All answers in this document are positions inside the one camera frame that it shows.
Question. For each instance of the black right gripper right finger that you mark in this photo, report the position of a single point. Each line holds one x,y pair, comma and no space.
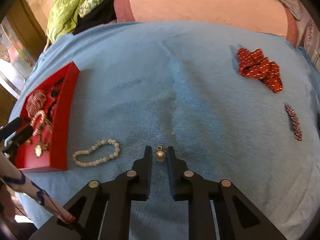
184,183

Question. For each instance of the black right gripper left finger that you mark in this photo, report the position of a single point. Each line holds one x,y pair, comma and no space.
134,183

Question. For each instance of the pearl pendant earring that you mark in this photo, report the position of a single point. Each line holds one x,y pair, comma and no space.
160,154

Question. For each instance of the red jewelry tray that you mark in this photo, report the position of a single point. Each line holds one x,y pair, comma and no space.
46,150

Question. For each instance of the red white checkered scrunchie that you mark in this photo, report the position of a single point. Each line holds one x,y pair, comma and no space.
35,102

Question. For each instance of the brown door with stained glass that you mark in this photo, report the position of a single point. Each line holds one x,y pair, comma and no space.
22,41

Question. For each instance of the purple rhinestone hair clip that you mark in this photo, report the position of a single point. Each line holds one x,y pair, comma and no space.
294,121

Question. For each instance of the black garment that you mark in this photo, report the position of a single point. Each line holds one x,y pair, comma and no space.
104,13

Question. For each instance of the green quilted blanket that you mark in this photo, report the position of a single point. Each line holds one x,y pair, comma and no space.
63,16

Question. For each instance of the pink bed sheet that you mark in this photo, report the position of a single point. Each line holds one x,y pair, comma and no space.
262,16

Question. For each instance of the striped pillow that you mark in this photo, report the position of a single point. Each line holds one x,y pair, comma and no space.
308,38

